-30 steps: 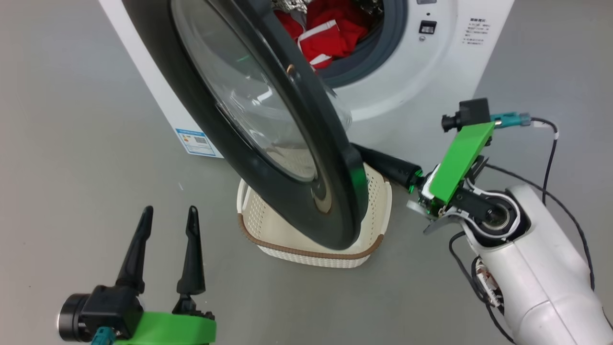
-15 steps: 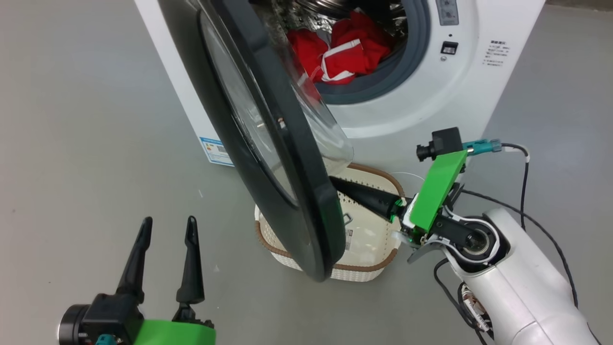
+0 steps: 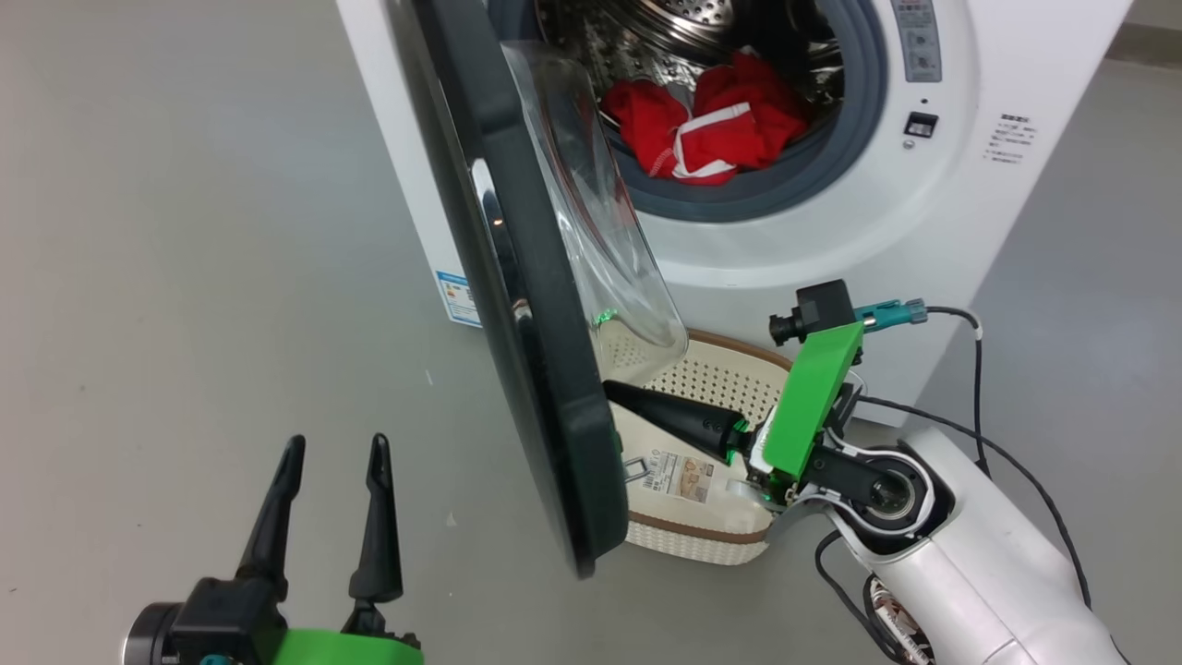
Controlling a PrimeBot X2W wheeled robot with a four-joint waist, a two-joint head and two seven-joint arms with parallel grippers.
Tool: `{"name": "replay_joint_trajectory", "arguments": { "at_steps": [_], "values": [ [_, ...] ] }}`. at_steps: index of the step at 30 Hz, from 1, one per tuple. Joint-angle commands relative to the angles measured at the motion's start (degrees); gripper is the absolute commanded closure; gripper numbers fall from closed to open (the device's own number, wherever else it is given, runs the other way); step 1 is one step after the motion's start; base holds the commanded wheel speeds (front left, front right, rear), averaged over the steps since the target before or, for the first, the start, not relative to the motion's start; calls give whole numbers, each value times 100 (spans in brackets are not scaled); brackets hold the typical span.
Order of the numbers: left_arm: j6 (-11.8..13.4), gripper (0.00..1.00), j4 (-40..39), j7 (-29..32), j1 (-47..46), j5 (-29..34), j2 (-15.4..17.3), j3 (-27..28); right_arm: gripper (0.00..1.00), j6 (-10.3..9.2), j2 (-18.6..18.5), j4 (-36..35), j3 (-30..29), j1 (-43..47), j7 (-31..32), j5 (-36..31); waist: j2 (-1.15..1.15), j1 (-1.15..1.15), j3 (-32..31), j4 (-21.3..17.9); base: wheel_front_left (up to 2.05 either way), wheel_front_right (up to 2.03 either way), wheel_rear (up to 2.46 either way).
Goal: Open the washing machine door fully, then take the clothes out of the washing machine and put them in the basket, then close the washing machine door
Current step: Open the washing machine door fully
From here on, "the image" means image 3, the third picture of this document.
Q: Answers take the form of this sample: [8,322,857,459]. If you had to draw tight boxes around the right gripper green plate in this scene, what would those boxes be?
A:
[603,322,867,509]

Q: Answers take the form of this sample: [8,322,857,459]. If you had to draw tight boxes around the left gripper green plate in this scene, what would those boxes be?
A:
[123,433,426,665]

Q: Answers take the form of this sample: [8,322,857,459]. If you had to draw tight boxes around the dark grey glass washer door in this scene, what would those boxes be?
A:
[388,0,689,581]

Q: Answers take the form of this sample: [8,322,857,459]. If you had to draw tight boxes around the red and white garment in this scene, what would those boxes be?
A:
[600,51,812,186]

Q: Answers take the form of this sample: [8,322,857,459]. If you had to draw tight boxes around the printed basket label sticker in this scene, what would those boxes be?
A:
[642,451,717,504]

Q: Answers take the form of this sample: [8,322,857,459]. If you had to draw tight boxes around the cream laundry basket brown rim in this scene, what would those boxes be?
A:
[591,328,795,566]

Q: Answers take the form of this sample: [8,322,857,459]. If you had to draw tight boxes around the white front-load washing machine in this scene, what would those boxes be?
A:
[334,0,1135,428]

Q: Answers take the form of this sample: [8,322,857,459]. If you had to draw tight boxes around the grey rubber door gasket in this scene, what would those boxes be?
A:
[499,0,890,224]

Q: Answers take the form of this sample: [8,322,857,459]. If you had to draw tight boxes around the blue white energy label sticker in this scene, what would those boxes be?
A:
[434,270,483,329]

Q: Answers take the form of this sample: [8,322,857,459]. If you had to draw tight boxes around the steel perforated washer drum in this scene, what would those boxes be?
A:
[534,0,846,167]

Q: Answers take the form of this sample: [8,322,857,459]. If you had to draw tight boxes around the grey warning sticker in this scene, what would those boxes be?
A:
[891,0,944,84]

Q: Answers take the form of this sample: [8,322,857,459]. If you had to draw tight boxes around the right camera cable teal plug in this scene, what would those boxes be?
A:
[854,297,994,477]

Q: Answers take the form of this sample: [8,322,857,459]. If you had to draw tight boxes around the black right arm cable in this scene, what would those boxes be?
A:
[815,393,1132,665]

